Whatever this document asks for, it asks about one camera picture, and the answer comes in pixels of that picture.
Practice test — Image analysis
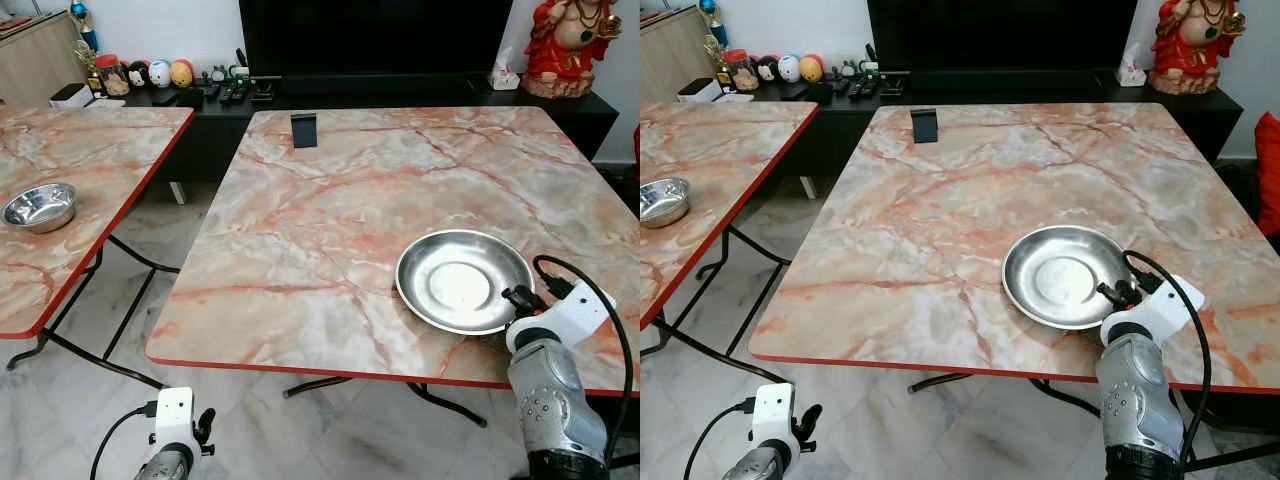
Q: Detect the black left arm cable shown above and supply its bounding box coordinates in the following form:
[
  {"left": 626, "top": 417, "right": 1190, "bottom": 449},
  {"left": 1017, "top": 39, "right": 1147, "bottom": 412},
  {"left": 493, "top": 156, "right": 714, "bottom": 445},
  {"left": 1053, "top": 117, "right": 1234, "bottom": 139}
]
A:
[
  {"left": 682, "top": 397, "right": 759, "bottom": 480},
  {"left": 89, "top": 401, "right": 162, "bottom": 480}
]

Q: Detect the small steel bowl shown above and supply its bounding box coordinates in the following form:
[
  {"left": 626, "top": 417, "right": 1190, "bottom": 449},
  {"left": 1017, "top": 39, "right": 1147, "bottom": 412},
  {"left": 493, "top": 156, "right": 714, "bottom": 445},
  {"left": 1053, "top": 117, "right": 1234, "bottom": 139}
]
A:
[
  {"left": 640, "top": 176, "right": 694, "bottom": 230},
  {"left": 1, "top": 181, "right": 80, "bottom": 235}
]

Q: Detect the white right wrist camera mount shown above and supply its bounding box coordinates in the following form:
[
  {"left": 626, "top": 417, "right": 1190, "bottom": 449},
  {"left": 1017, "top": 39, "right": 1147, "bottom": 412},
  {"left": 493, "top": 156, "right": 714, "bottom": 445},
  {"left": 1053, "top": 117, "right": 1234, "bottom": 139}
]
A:
[
  {"left": 505, "top": 279, "right": 617, "bottom": 352},
  {"left": 1099, "top": 274, "right": 1207, "bottom": 347}
]

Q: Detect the black flat television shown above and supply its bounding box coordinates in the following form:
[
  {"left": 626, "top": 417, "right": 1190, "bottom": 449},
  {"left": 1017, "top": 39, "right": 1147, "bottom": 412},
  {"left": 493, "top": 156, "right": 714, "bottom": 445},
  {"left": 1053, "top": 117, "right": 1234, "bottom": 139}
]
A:
[
  {"left": 867, "top": 0, "right": 1142, "bottom": 74},
  {"left": 237, "top": 0, "right": 517, "bottom": 80}
]

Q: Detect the marble pattern red-edged table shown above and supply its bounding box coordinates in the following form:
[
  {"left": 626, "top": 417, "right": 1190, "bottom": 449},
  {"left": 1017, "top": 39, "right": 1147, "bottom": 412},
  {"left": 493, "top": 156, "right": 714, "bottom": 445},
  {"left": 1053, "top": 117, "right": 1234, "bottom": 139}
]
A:
[
  {"left": 144, "top": 104, "right": 641, "bottom": 429},
  {"left": 0, "top": 104, "right": 197, "bottom": 389},
  {"left": 640, "top": 99, "right": 820, "bottom": 386},
  {"left": 747, "top": 99, "right": 1280, "bottom": 473}
]

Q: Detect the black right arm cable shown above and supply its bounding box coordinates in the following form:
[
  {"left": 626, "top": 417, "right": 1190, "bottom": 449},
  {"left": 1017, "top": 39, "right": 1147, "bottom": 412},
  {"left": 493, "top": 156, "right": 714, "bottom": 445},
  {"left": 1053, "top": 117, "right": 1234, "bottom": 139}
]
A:
[
  {"left": 1122, "top": 249, "right": 1214, "bottom": 473},
  {"left": 531, "top": 254, "right": 639, "bottom": 473}
]

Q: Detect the glass jar red lid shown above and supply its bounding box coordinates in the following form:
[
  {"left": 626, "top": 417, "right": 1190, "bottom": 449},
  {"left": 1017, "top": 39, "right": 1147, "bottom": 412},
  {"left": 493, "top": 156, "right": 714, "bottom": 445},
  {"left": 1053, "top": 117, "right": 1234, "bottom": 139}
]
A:
[
  {"left": 723, "top": 48, "right": 762, "bottom": 94},
  {"left": 94, "top": 53, "right": 132, "bottom": 98}
]

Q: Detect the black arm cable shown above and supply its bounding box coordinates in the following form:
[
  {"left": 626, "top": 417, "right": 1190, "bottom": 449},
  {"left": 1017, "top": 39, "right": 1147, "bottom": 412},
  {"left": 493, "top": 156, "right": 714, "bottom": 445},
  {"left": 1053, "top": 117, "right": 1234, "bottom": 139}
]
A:
[
  {"left": 682, "top": 397, "right": 759, "bottom": 480},
  {"left": 531, "top": 254, "right": 639, "bottom": 473},
  {"left": 1122, "top": 249, "right": 1214, "bottom": 473},
  {"left": 89, "top": 401, "right": 162, "bottom": 480}
]

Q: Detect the light wooden cabinet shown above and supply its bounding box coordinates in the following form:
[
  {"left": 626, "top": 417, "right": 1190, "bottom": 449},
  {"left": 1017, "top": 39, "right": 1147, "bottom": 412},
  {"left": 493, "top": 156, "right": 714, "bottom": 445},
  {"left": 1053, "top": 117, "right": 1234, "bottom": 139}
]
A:
[
  {"left": 640, "top": 7, "right": 720, "bottom": 102},
  {"left": 0, "top": 11, "right": 92, "bottom": 110}
]

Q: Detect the small white rabbit figure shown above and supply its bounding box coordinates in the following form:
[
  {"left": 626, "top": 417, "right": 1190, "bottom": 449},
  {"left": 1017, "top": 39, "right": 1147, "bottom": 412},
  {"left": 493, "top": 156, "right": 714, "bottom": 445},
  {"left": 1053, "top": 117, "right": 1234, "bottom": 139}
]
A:
[
  {"left": 489, "top": 44, "right": 522, "bottom": 92},
  {"left": 1117, "top": 43, "right": 1149, "bottom": 89}
]

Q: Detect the small white box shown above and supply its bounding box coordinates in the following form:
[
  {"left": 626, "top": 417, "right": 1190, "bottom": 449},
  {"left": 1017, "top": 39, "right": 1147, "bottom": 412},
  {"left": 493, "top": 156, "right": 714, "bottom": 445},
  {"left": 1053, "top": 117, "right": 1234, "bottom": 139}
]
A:
[
  {"left": 677, "top": 77, "right": 727, "bottom": 105},
  {"left": 49, "top": 82, "right": 97, "bottom": 110}
]

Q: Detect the red laughing buddha statue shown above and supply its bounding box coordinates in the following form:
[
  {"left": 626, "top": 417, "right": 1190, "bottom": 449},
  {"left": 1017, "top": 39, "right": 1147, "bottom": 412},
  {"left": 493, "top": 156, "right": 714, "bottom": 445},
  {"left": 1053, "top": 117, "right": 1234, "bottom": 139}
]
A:
[
  {"left": 521, "top": 0, "right": 614, "bottom": 100},
  {"left": 1149, "top": 0, "right": 1247, "bottom": 97}
]

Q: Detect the red cushion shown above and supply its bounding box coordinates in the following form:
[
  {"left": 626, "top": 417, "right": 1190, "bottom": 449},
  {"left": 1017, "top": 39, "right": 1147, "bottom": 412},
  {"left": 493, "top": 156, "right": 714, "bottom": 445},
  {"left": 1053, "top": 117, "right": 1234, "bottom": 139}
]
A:
[{"left": 1254, "top": 111, "right": 1280, "bottom": 237}]

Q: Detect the black television cabinet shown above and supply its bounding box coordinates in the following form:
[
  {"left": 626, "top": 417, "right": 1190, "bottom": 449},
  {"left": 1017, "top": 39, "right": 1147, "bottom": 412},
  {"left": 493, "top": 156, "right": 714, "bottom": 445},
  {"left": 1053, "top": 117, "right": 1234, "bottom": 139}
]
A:
[
  {"left": 720, "top": 68, "right": 1245, "bottom": 182},
  {"left": 95, "top": 74, "right": 622, "bottom": 183}
]

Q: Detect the round steel plate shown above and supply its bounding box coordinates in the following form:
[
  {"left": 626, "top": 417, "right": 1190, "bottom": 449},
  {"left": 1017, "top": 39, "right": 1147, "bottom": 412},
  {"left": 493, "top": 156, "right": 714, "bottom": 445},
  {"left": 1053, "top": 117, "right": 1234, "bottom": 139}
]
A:
[
  {"left": 394, "top": 228, "right": 537, "bottom": 337},
  {"left": 1001, "top": 224, "right": 1142, "bottom": 332}
]

